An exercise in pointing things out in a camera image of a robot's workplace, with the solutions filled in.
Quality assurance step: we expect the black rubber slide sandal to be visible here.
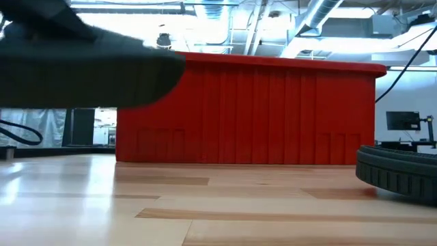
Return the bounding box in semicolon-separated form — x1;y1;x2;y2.
0;20;187;109
355;145;437;206

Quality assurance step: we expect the red plastic bin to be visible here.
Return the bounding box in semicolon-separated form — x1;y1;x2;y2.
115;51;388;166

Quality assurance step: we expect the clear plastic sheeting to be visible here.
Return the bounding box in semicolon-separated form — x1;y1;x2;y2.
0;109;68;148

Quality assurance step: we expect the black standing panel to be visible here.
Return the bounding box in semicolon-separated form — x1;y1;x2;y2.
70;108;96;147

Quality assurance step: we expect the black dome ceiling fixture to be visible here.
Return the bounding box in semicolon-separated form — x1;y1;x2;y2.
156;33;173;49

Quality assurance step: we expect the black computer monitor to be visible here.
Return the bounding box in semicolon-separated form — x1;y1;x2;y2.
386;111;421;131

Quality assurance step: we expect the dark monitor desk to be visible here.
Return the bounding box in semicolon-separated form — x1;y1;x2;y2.
374;139;437;153

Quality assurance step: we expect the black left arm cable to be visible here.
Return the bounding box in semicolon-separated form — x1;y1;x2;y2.
0;118;44;147

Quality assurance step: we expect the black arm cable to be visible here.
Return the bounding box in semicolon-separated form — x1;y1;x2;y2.
0;118;44;147
374;24;437;104

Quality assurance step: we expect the ribbed silver air duct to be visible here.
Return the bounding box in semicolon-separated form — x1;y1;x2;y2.
201;0;230;55

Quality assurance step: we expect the smooth silver air duct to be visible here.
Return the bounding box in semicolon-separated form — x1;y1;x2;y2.
278;0;344;59

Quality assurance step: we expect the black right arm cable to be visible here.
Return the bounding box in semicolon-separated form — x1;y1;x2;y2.
374;24;437;104

